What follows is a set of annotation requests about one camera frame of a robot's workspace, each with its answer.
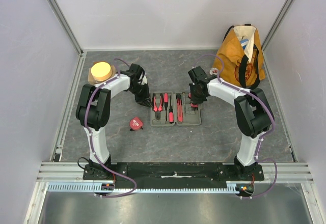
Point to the pink handled pliers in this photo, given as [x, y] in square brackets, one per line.
[157, 105]

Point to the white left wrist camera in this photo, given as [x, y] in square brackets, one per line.
[144, 80]

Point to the hex keys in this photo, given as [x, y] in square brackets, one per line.
[194, 108]

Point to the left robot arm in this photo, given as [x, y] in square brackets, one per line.
[94, 105]

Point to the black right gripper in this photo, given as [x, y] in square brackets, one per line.
[194, 100]

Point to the pink utility knife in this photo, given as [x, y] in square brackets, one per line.
[179, 108]

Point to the yellow round sponge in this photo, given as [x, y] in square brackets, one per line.
[101, 71]

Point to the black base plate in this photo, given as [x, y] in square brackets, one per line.
[142, 173]

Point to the grey plastic tool case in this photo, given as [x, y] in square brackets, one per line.
[188, 118]

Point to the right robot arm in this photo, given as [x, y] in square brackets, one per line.
[254, 116]

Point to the energy drink can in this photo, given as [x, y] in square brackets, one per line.
[214, 71]

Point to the pink tape measure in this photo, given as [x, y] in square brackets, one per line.
[136, 124]

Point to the pink handled screwdriver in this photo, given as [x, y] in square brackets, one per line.
[171, 113]
[166, 99]

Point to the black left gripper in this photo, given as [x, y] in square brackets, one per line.
[145, 99]

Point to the yellow tote bag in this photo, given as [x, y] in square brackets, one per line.
[240, 58]

